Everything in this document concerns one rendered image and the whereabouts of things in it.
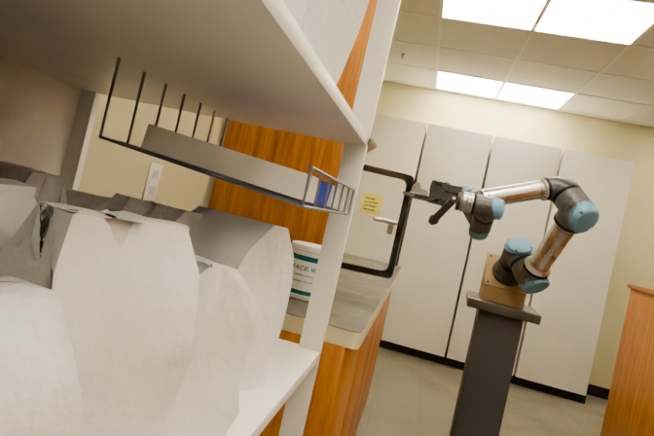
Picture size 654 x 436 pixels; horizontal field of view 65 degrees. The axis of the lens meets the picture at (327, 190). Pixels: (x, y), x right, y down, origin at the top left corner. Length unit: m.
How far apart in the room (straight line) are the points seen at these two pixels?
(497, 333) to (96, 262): 2.29
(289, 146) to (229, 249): 1.18
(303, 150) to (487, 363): 1.36
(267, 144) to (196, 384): 1.40
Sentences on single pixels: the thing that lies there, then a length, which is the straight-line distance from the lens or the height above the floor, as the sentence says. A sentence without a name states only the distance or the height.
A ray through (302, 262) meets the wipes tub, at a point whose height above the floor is 1.04.
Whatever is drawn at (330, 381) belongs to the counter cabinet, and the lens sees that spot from 1.26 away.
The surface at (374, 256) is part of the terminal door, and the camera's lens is 1.96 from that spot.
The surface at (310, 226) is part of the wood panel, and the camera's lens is 1.85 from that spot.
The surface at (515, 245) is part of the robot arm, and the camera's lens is 2.48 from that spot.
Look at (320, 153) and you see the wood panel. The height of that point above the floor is 1.39.
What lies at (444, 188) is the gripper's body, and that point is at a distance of 1.92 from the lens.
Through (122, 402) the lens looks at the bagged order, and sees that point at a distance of 0.49.
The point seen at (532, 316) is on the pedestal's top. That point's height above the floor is 0.93.
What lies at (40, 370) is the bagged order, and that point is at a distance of 0.37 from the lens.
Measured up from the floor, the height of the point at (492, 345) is 0.75.
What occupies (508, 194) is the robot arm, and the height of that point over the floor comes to 1.41.
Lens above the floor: 1.21
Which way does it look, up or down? 2 degrees up
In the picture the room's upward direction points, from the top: 13 degrees clockwise
